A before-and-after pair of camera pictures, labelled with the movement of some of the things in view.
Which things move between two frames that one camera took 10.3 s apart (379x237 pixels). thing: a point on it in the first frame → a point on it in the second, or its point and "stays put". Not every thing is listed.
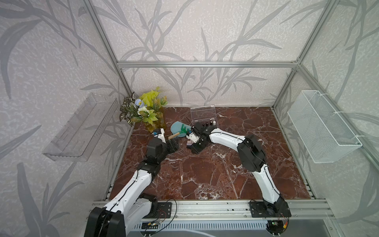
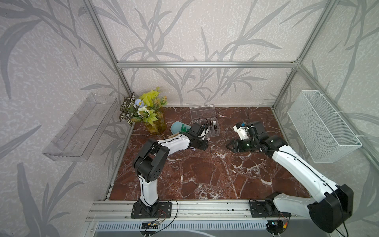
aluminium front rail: x=241 y=210 stays put
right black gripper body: x=197 y=146 → x=248 y=144
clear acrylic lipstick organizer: x=204 y=114 stays put
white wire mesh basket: x=326 y=138 stays put
